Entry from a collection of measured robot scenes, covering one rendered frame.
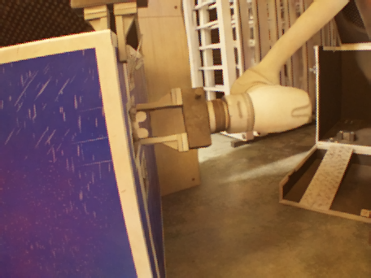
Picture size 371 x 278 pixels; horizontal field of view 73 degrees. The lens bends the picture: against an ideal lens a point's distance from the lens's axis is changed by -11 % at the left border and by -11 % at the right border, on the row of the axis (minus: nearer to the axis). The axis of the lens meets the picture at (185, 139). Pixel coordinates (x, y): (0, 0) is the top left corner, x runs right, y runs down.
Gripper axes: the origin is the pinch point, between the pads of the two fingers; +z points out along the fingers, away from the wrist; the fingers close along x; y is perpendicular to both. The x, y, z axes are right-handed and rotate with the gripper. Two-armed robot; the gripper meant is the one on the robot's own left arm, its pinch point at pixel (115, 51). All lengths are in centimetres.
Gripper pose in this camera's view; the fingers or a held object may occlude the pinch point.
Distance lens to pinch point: 50.2
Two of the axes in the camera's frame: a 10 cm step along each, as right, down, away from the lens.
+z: 1.2, 9.9, 0.9
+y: 0.9, 0.8, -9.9
